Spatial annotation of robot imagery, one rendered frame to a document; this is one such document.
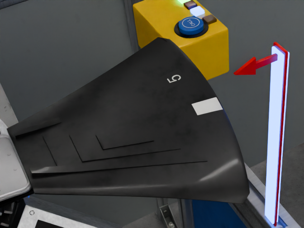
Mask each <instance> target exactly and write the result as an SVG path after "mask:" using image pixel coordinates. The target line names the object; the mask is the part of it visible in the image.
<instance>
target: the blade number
mask: <svg viewBox="0 0 304 228"><path fill-rule="evenodd" d="M160 79H161V80H162V81H163V83H164V84H165V85H166V87H167V88H168V89H169V88H172V87H174V86H177V85H179V84H182V83H185V82H187V81H188V80H187V79H186V77H185V76H184V75H183V73H182V72H181V71H180V70H179V69H177V70H175V71H173V72H170V73H168V74H166V75H164V76H161V77H160Z"/></svg>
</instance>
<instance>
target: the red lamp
mask: <svg viewBox="0 0 304 228"><path fill-rule="evenodd" d="M183 4H184V6H185V7H186V8H187V9H188V10H190V9H192V8H195V7H197V4H196V3H195V2H194V1H193V0H190V1H187V2H185V3H183Z"/></svg>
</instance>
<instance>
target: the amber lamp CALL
mask: <svg viewBox="0 0 304 228"><path fill-rule="evenodd" d="M202 20H203V21H204V22H205V23H206V24H208V25H209V24H212V23H215V22H217V19H216V18H215V17H214V16H213V15H212V14H210V15H208V16H205V17H203V18H202Z"/></svg>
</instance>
